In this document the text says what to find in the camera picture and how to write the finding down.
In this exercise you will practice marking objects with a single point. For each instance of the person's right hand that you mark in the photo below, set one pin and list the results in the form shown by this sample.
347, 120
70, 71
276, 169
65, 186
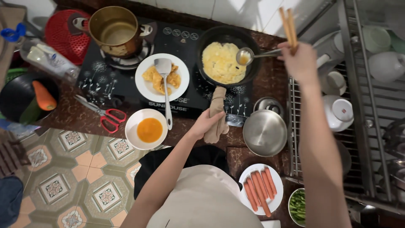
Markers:
302, 63

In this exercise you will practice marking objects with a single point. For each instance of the person's left hand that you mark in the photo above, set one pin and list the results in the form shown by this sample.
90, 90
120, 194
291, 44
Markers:
202, 125

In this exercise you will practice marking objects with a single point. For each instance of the person's right fingers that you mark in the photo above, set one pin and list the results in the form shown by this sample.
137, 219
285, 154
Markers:
286, 52

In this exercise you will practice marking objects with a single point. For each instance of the wooden chopstick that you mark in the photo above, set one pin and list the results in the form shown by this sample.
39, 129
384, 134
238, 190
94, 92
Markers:
291, 23
284, 22

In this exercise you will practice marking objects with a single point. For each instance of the black frying pan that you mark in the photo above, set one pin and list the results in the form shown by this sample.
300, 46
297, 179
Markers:
253, 41

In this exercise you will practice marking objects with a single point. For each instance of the metal ladle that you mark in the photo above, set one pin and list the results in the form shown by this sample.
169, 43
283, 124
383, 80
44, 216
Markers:
243, 57

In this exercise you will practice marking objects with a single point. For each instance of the beige cloth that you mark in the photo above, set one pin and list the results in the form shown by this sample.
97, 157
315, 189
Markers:
218, 101

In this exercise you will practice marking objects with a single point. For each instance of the stainless steel lid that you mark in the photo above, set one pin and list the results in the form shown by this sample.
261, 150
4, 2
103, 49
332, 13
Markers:
264, 103

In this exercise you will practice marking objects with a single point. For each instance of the yellow omelette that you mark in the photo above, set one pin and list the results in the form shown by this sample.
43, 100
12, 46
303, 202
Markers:
221, 63

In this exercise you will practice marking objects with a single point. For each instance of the black glass gas stove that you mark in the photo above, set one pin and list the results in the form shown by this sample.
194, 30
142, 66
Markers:
196, 101

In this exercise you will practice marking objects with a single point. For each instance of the metal dish rack with dishes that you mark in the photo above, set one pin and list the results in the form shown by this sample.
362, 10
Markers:
373, 126

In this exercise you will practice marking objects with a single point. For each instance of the metal spatula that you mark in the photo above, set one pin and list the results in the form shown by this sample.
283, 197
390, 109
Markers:
164, 72

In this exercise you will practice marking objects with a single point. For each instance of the white plate of sausages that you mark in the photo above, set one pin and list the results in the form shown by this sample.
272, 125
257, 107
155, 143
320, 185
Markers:
250, 172

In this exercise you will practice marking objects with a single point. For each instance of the fried egg pieces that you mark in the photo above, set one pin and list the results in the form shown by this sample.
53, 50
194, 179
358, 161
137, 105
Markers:
155, 79

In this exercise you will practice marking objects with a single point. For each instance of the row of red sausages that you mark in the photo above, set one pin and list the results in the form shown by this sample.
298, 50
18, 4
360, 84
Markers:
260, 190

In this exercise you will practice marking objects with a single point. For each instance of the white plate with fried egg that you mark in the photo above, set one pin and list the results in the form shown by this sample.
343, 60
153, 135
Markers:
145, 88

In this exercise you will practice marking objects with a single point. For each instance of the bowl of green beans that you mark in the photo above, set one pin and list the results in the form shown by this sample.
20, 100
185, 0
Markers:
297, 205

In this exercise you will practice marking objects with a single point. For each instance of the person's black shirt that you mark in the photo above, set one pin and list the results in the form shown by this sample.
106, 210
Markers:
158, 164

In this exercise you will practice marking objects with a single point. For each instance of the white bowl of beaten egg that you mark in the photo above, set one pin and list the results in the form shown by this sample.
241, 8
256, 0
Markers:
133, 126

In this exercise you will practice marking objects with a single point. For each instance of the brass pot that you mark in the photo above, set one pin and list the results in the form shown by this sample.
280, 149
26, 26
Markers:
117, 31

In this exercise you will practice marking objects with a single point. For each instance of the person's beige apron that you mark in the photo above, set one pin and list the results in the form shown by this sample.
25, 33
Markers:
202, 202

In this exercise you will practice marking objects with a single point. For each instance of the red plastic basket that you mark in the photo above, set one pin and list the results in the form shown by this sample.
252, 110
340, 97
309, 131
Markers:
63, 38

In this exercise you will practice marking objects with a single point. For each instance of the clear plastic bottle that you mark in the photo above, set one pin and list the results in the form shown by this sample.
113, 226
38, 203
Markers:
47, 60

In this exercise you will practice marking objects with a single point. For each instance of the orange carrot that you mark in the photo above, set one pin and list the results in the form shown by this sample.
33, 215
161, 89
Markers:
44, 96

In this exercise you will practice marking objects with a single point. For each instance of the green cucumber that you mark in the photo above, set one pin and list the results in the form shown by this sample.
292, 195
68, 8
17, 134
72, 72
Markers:
30, 112

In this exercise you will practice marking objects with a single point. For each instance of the green plastic basket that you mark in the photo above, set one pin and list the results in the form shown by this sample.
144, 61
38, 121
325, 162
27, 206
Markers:
14, 72

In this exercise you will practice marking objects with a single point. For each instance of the black bowl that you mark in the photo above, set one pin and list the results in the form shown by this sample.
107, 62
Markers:
15, 95

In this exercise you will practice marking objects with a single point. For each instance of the beige board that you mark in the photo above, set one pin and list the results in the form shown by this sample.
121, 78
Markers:
9, 47

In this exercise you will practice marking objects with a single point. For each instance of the brown floor mat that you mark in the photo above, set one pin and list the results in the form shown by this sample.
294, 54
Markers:
11, 158

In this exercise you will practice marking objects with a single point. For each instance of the blue cloth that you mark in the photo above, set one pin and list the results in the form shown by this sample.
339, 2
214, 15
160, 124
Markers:
9, 202

